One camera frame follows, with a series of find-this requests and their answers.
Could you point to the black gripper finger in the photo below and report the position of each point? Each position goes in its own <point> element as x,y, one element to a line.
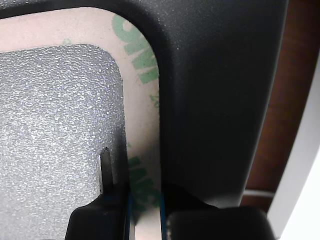
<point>100,220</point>
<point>217,225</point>

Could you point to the beige rectangular adhesive frame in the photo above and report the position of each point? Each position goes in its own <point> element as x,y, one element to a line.
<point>141,112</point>

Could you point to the dark gray textured mat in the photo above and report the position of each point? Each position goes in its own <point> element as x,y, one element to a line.
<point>62,112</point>

